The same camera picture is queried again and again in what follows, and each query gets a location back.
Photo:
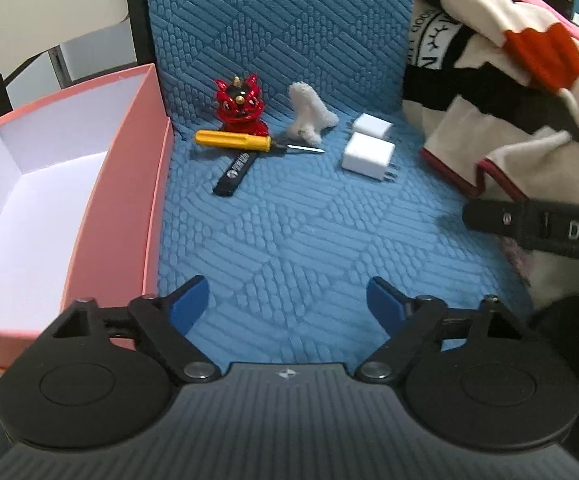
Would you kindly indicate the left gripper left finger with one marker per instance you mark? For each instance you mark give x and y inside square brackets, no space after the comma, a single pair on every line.
[158,326]

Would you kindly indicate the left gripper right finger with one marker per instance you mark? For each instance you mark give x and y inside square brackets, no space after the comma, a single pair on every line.
[417,326]

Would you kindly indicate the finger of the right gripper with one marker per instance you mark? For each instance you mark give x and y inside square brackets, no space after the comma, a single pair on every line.
[533,224]

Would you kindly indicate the white charger plug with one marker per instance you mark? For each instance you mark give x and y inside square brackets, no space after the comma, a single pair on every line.
[368,156]

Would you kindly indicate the red lion dance figurine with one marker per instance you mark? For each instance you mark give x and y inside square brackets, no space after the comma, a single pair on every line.
[240,105]

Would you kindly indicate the patterned fleece blanket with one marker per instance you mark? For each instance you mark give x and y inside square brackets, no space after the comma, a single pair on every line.
[493,85]

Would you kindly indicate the pink cardboard box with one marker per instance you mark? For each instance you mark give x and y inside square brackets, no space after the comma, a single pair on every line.
[82,184]

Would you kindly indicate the blue textured sofa cover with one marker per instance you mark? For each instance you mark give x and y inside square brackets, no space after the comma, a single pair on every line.
[288,256]

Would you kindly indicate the small white charger far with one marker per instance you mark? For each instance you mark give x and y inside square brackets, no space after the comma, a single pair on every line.
[370,125]

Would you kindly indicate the yellow handled screwdriver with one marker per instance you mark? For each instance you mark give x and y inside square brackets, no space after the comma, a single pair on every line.
[247,142]

